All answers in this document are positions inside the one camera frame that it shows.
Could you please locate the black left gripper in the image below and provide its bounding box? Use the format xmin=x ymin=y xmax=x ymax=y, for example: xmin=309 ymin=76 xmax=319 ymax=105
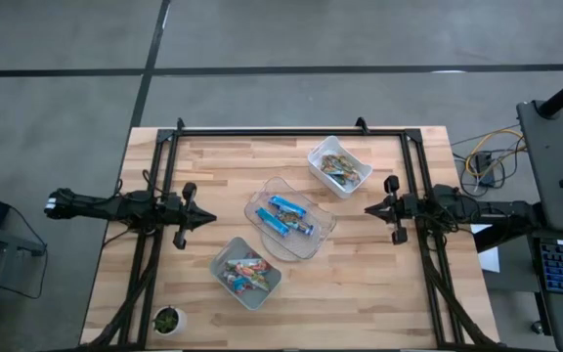
xmin=161 ymin=182 xmax=218 ymax=251

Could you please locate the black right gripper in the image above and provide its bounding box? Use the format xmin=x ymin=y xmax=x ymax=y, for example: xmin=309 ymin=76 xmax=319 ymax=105
xmin=364 ymin=174 xmax=420 ymax=246

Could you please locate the red green Chewy granola bar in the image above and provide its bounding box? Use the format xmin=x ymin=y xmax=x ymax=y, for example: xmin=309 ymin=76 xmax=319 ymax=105
xmin=241 ymin=268 xmax=274 ymax=293
xmin=226 ymin=257 xmax=271 ymax=275

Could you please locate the blue red wrapper granola bar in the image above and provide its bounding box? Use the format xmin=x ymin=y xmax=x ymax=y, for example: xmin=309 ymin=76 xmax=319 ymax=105
xmin=224 ymin=273 xmax=254 ymax=295

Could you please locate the grey plastic bin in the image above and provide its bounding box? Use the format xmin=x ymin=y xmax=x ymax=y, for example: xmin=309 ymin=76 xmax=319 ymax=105
xmin=207 ymin=237 xmax=283 ymax=311

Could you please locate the clear plastic bin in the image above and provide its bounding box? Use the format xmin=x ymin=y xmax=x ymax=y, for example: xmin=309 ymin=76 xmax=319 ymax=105
xmin=243 ymin=176 xmax=338 ymax=262

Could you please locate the white plastic bin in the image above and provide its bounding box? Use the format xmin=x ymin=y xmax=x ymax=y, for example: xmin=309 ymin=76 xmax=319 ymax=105
xmin=307 ymin=135 xmax=374 ymax=199

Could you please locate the white pot with plant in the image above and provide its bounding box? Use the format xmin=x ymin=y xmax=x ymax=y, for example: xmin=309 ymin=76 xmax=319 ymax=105
xmin=151 ymin=304 xmax=189 ymax=337

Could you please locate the black power box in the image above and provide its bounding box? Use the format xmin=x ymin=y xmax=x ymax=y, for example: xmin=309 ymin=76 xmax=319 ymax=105
xmin=474 ymin=151 xmax=498 ymax=188

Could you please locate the white paper sheet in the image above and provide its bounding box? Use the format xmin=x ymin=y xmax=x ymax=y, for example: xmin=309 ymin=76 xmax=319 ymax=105
xmin=468 ymin=223 xmax=501 ymax=274

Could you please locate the dark grey equipment cart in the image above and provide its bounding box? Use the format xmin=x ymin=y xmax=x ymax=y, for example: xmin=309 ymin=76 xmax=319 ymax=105
xmin=515 ymin=99 xmax=563 ymax=352

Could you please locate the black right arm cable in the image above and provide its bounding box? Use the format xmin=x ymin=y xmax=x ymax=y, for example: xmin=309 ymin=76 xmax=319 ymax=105
xmin=420 ymin=195 xmax=483 ymax=237

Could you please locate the black aluminium table frame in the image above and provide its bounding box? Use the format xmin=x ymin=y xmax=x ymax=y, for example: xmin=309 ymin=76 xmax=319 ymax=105
xmin=80 ymin=116 xmax=502 ymax=352

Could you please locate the yellow cable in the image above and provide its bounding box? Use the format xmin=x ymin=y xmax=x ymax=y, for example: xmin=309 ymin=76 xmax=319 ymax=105
xmin=464 ymin=127 xmax=527 ymax=178

